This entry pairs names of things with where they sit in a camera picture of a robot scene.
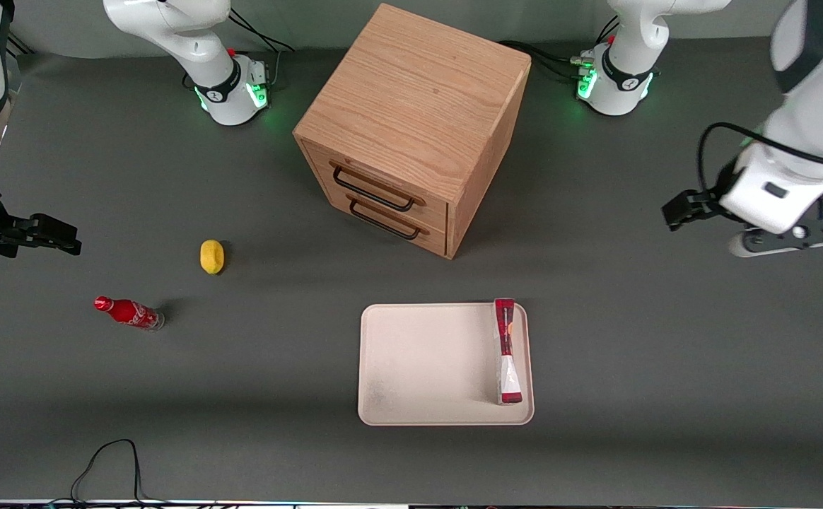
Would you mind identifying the black wire drawer handle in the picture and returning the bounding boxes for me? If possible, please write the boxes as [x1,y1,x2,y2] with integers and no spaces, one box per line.
[332,165,416,213]
[349,199,421,241]

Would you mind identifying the yellow lemon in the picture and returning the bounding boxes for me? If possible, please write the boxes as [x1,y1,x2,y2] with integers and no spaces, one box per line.
[200,240,226,275]

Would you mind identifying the black cable loop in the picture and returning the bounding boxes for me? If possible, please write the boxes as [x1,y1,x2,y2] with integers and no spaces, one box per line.
[47,439,172,507]

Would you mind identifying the wooden drawer front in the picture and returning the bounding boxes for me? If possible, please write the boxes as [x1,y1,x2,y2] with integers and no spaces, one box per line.
[301,140,450,228]
[327,185,449,257]

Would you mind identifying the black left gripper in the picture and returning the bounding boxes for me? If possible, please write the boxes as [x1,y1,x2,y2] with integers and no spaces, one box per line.
[661,163,740,232]

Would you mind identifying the black arm base cables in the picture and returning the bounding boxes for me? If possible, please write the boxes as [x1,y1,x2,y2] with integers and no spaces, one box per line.
[228,7,296,90]
[498,16,621,80]

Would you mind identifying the wooden two-drawer cabinet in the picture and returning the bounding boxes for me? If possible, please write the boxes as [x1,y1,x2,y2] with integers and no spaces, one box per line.
[293,4,532,260]

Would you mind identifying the black left arm wrist cable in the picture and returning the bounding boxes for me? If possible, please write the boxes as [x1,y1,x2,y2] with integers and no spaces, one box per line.
[696,122,823,207]

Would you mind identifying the beige plastic tray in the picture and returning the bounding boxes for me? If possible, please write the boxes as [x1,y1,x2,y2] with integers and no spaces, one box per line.
[358,303,535,426]

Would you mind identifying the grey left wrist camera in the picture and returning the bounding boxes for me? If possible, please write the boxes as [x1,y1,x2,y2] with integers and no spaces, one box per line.
[728,216,823,257]

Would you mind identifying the black right arm base cables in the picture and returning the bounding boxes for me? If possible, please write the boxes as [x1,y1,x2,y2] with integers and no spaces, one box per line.
[228,7,296,90]

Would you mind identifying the red cookie box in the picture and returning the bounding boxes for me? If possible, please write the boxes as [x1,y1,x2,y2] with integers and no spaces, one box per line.
[493,298,525,406]

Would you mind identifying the red cola bottle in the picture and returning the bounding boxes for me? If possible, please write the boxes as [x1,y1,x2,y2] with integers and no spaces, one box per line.
[93,296,165,332]

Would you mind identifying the black left arm base cables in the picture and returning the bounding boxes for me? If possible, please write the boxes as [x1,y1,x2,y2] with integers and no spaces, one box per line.
[498,16,621,80]

